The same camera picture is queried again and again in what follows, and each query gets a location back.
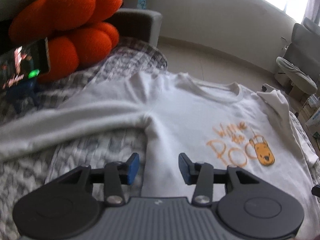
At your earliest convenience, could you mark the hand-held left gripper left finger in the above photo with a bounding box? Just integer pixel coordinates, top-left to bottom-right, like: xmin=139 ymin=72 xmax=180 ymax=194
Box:
xmin=57 ymin=152 xmax=140 ymax=205

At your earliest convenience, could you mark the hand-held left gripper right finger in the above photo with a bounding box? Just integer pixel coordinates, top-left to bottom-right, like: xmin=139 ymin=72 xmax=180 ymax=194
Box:
xmin=178 ymin=152 xmax=262 ymax=205

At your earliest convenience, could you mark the white printed t-shirt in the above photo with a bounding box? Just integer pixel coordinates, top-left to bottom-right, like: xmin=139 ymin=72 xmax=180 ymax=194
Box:
xmin=0 ymin=71 xmax=320 ymax=240

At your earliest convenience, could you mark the blue white package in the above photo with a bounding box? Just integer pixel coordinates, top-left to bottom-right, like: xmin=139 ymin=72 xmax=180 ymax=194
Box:
xmin=306 ymin=106 xmax=320 ymax=138

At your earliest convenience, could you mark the cardboard box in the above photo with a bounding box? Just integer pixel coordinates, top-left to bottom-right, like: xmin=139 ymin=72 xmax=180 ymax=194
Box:
xmin=287 ymin=80 xmax=316 ymax=103

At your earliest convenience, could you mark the grey checked quilt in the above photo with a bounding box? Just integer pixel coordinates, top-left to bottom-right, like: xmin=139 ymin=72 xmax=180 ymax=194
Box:
xmin=0 ymin=36 xmax=320 ymax=240

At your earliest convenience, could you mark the grey office chair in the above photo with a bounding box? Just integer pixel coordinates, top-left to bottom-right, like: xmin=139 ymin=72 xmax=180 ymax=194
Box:
xmin=276 ymin=17 xmax=320 ymax=95

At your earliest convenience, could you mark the blue phone stand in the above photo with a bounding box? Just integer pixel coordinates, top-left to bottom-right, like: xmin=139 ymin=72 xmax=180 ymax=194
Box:
xmin=6 ymin=79 xmax=43 ymax=113

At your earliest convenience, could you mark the grey sofa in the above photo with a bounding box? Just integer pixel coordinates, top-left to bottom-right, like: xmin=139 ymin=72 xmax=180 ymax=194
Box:
xmin=109 ymin=8 xmax=163 ymax=48

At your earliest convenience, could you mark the smartphone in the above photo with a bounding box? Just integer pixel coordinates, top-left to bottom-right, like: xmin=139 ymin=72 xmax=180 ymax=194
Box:
xmin=0 ymin=37 xmax=52 ymax=90

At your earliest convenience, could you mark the orange knot cushion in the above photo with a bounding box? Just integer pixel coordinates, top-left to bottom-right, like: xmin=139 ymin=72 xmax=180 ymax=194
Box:
xmin=9 ymin=0 xmax=123 ymax=83

